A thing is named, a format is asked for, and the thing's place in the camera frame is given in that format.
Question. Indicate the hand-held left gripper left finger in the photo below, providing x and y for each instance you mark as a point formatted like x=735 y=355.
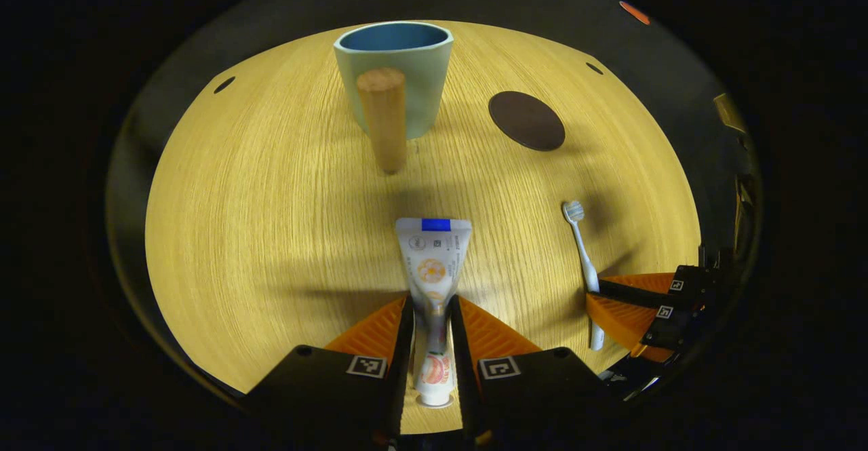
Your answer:
x=405 y=369

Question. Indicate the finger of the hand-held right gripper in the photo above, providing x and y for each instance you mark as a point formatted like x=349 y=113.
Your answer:
x=644 y=293
x=620 y=319

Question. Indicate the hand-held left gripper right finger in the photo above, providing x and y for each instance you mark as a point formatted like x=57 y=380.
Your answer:
x=460 y=369

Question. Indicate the white toothbrush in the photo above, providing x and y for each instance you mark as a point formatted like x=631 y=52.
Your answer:
x=582 y=247

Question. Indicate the white toothpaste tube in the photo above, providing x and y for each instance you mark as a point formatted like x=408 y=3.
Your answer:
x=434 y=268

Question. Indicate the dark brown round coaster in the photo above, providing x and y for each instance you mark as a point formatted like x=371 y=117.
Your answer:
x=527 y=121

